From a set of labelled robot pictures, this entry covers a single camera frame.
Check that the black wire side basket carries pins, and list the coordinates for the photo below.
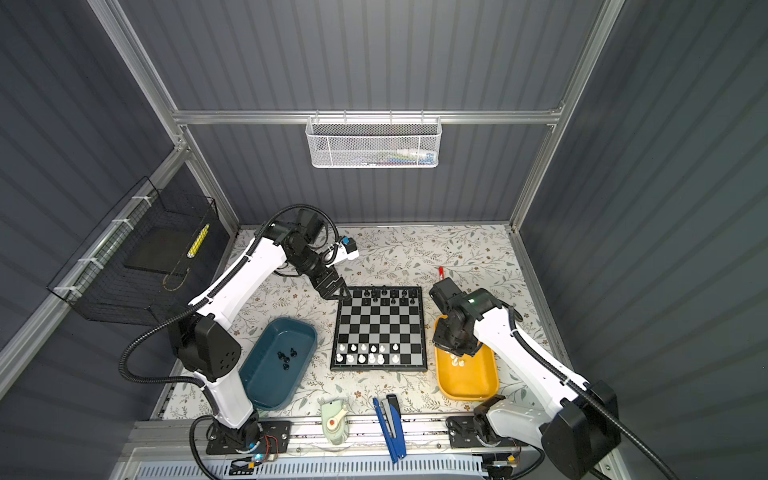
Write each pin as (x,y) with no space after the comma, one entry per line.
(137,273)

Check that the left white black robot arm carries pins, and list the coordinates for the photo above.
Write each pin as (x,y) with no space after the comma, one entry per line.
(300,235)

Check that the black white chess board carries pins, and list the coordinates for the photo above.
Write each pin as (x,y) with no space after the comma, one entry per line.
(380,328)

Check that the yellow green marker in basket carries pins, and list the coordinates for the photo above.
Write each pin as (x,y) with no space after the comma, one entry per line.
(198,241)

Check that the white wire wall basket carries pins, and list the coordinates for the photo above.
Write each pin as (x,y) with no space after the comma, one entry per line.
(355,145)

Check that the yellow plastic tray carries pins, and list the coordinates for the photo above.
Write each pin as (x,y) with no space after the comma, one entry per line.
(477,381)

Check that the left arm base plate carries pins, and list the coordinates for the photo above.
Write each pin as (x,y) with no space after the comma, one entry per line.
(263,437)

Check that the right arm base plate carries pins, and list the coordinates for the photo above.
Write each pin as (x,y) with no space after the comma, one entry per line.
(472,432)

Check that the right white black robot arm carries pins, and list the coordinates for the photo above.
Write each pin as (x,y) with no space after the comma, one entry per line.
(576,423)

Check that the blue black stapler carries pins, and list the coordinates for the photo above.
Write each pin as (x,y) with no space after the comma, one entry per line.
(389,416)

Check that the black chess pieces in tray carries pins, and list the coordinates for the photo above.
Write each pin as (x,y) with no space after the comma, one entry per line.
(286,358)

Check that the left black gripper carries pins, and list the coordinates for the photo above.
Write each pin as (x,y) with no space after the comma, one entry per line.
(321,285)

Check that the light green tape dispenser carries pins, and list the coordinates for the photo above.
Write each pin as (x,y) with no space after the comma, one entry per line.
(334,421)

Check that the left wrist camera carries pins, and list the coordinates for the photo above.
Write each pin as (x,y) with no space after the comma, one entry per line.
(345,250)

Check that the teal plastic tray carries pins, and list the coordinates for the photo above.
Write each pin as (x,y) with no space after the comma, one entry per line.
(267,385)

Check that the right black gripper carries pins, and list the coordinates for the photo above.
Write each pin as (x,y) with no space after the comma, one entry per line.
(464,347)

